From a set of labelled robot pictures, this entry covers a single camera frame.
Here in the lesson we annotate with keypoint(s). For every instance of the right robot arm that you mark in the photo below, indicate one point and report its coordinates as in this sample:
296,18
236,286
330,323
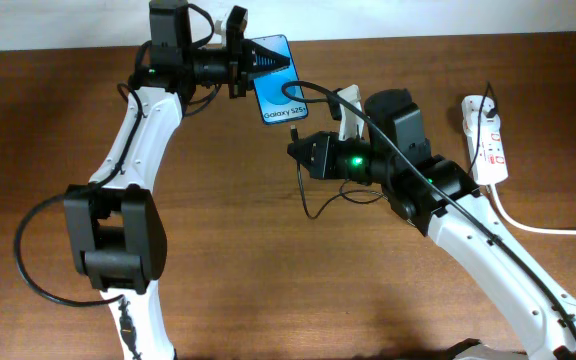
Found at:
389,148

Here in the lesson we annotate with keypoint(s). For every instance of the white power strip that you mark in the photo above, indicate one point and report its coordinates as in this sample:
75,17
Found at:
481,125

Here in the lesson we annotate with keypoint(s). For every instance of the blue Samsung Galaxy smartphone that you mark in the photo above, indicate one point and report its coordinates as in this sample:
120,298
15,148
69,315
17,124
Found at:
274,106

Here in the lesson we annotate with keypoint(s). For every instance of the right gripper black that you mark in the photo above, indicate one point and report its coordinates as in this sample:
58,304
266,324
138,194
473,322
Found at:
323,160

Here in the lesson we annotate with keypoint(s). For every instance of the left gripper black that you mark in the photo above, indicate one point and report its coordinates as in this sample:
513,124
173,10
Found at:
242,53

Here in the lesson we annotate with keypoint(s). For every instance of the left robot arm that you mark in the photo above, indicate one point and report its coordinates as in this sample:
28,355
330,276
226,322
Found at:
117,237

